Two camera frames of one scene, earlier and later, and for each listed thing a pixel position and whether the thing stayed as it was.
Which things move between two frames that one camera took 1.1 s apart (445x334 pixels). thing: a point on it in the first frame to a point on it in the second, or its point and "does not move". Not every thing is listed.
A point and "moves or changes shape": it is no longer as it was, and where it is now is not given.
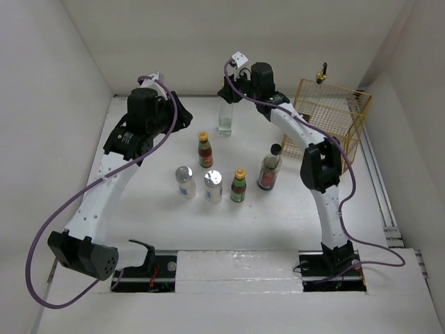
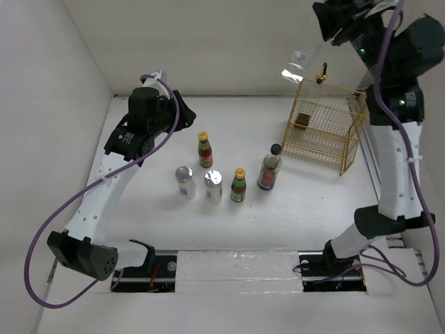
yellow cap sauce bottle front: (238, 186) does not move
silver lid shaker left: (184, 177) does not move
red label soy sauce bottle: (268, 172) does not move
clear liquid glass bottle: (225, 117) to (293, 69)
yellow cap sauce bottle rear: (205, 154) does not move
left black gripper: (183, 117) does not move
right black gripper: (226, 92) to (334, 16)
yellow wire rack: (338, 112) does not move
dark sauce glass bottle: (321, 75) moves or changes shape
